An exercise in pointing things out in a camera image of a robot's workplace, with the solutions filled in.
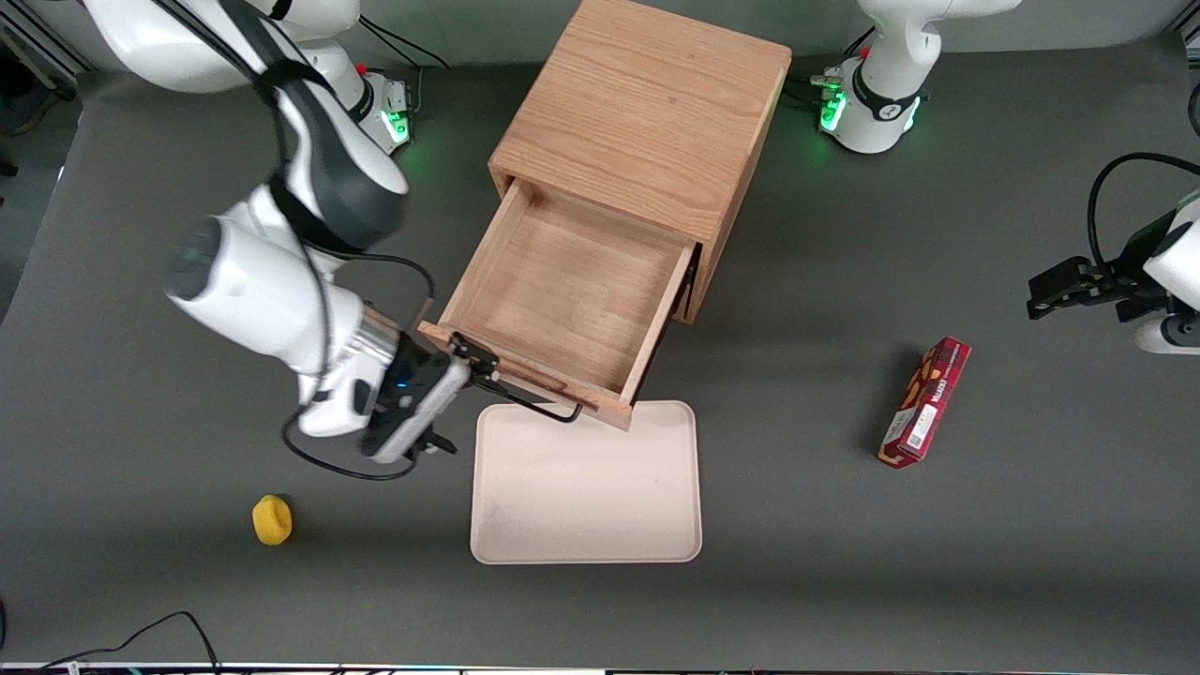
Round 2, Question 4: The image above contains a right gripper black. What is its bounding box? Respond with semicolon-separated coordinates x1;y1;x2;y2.
362;330;503;458

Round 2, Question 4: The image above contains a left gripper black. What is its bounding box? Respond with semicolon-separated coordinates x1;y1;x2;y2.
1027;210;1186;323

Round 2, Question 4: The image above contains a black metal drawer handle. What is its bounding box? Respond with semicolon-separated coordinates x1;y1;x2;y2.
448;331;585;425

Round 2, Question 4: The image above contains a wooden drawer with inside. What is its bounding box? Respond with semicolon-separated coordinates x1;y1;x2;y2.
417;178;700;433

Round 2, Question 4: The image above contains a wooden drawer cabinet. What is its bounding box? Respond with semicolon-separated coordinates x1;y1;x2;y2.
488;0;793;325

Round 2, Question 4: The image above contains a cream rectangular tray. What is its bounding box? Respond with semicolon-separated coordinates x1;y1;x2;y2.
470;400;703;565

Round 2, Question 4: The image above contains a red cookie box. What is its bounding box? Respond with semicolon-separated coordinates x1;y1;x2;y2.
877;336;972;470

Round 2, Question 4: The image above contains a yellow lemon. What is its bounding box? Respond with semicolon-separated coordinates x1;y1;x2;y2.
251;494;293;547

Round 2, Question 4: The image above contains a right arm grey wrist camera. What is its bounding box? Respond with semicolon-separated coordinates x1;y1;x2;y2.
369;359;473;465

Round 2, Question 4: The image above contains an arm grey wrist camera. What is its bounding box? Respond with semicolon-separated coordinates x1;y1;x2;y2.
369;359;473;465
1135;313;1200;356

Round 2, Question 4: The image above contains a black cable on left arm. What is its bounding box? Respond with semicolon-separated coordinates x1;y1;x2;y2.
1087;152;1200;275

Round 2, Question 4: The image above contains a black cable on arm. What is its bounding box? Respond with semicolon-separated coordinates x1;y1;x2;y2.
155;0;439;483
1087;152;1200;275

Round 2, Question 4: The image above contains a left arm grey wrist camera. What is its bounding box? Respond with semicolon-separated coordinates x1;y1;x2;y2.
1135;313;1200;356

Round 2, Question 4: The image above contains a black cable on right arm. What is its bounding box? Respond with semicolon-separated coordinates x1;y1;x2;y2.
155;0;439;483

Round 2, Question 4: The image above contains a black cable at left base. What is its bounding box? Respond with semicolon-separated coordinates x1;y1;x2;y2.
786;26;878;110

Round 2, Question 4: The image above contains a black cable at base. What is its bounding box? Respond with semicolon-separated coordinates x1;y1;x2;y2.
356;17;452;121
786;26;878;110

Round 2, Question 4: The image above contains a black cable at right base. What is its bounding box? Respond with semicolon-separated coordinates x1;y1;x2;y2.
356;17;452;121

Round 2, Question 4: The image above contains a black cable at table edge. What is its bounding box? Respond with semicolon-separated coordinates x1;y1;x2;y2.
0;611;223;675

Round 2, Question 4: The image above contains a grey metal frame rail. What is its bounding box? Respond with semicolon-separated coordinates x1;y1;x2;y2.
0;17;93;85

